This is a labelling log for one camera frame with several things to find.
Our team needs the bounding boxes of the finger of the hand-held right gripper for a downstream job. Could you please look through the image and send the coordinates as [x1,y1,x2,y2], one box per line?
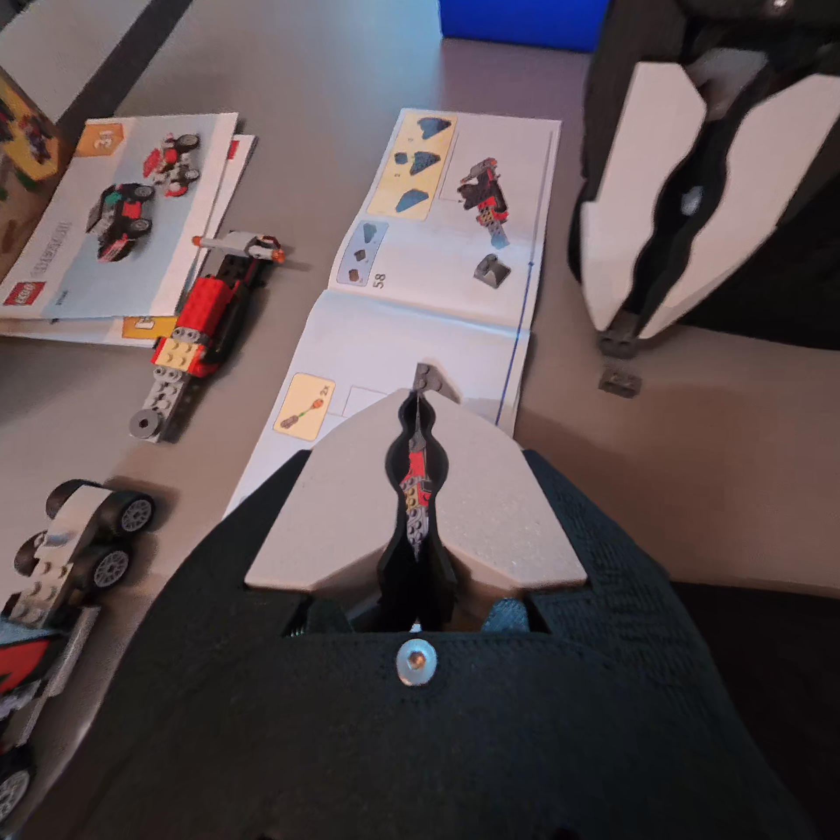
[567,62,729,336]
[637,72,840,341]

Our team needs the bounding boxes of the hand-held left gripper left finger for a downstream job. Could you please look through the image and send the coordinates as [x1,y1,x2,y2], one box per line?
[244,387,421,634]

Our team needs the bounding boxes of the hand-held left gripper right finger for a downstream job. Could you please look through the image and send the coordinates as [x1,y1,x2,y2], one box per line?
[417,387,588,634]

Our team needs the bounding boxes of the dark grey lego wedge plate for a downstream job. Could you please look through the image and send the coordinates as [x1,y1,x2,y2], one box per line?
[412,361,462,404]

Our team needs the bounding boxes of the open lego instruction booklet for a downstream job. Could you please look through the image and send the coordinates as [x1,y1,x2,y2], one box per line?
[224,108,563,521]

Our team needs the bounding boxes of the red and grey lego dragster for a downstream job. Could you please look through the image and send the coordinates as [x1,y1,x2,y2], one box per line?
[129,230,287,445]

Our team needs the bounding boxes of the grey lego car black wheels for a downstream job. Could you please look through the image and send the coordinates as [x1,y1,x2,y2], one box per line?
[3,479,157,631]

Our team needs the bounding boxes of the red and grey lego vehicle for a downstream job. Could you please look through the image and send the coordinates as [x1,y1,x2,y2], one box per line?
[0,604,101,823]

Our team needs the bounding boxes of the yellow lego box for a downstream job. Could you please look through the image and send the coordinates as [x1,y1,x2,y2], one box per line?
[0,66,64,277]

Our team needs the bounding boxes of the blue box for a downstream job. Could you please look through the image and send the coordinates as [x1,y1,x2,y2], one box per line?
[438,0,613,55]

